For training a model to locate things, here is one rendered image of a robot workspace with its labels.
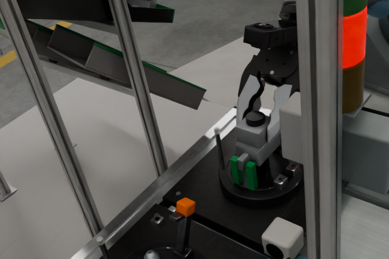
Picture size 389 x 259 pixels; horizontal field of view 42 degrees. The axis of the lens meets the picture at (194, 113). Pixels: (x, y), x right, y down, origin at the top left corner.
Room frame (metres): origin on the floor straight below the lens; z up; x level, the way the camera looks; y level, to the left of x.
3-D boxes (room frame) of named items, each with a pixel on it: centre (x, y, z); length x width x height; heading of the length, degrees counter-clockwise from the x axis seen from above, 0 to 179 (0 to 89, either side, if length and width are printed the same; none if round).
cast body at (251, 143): (0.61, -0.08, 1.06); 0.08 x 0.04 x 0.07; 135
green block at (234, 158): (0.60, -0.05, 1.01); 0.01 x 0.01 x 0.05; 45
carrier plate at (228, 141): (0.62, -0.09, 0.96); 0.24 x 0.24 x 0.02; 45
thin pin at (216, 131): (0.64, -0.03, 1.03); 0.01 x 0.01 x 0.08
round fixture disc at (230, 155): (0.62, -0.09, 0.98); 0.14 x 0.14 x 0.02
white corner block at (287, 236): (0.48, -0.09, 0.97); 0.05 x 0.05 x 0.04; 45
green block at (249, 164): (0.58, -0.07, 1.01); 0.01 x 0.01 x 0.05; 45
